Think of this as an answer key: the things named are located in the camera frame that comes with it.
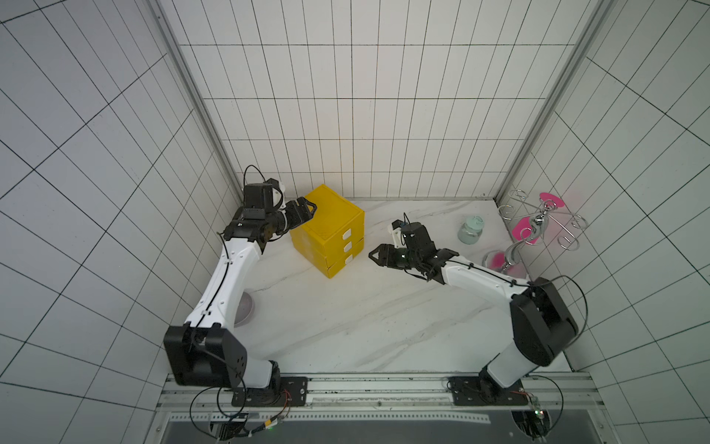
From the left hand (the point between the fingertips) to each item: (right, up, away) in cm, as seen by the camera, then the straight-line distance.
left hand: (306, 216), depth 80 cm
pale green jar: (+58, -5, +22) cm, 63 cm away
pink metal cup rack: (+66, -1, -1) cm, 66 cm away
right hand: (+21, -11, +8) cm, 25 cm away
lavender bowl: (-21, -30, +7) cm, 37 cm away
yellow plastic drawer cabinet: (+8, -5, +2) cm, 10 cm away
